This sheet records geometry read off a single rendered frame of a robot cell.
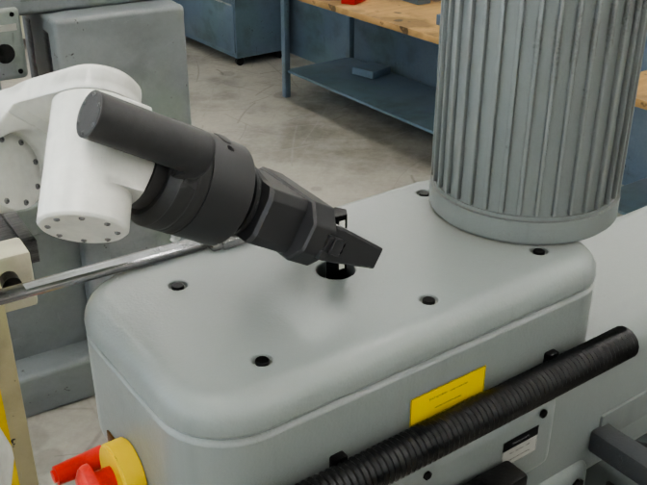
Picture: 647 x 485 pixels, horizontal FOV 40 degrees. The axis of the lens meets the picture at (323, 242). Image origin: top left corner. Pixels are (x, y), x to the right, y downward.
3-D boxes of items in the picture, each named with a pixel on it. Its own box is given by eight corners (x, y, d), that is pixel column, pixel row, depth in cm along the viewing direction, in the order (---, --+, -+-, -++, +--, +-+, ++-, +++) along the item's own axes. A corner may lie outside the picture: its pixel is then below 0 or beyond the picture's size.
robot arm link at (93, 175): (146, 266, 72) (12, 233, 65) (156, 145, 76) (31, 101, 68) (231, 234, 64) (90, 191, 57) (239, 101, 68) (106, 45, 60)
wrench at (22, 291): (3, 311, 77) (1, 303, 77) (-10, 292, 80) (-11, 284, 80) (250, 242, 89) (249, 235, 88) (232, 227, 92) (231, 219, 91)
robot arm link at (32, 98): (150, 198, 66) (16, 224, 72) (160, 91, 69) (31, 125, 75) (91, 166, 61) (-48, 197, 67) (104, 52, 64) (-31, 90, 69)
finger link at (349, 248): (366, 271, 79) (314, 256, 75) (381, 239, 79) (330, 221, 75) (375, 279, 78) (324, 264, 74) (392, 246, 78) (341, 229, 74)
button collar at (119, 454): (130, 523, 77) (123, 470, 74) (102, 484, 81) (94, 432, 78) (151, 514, 78) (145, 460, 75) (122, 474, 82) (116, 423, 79)
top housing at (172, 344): (208, 589, 70) (194, 429, 63) (81, 419, 89) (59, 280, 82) (596, 382, 95) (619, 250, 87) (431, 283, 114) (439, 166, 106)
